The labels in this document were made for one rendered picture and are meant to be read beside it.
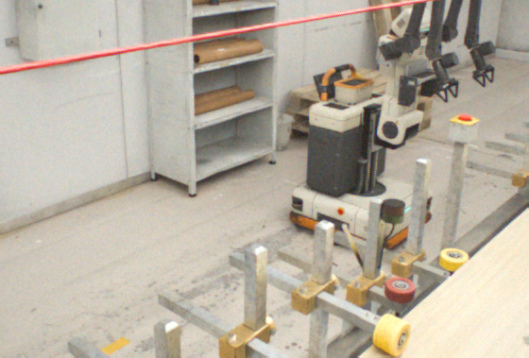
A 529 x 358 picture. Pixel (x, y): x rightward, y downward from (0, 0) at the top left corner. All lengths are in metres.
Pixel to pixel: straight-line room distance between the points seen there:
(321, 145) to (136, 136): 1.46
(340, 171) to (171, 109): 1.31
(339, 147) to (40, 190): 1.89
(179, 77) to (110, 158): 0.74
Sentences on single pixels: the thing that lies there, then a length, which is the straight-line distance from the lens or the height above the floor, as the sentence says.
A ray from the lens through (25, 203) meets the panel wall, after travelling 4.17.
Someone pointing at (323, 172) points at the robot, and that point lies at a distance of 3.71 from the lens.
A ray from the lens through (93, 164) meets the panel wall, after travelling 4.36.
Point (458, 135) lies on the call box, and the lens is 2.11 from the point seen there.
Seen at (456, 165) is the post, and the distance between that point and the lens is 2.16.
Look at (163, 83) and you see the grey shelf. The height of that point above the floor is 0.76.
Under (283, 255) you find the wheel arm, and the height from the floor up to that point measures 0.85.
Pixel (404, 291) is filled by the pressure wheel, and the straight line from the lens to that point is 1.72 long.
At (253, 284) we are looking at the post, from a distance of 1.37.
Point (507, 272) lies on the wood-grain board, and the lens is 1.91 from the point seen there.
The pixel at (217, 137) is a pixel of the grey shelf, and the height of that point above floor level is 0.17.
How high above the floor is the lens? 1.81
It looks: 21 degrees down
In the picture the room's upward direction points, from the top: 1 degrees clockwise
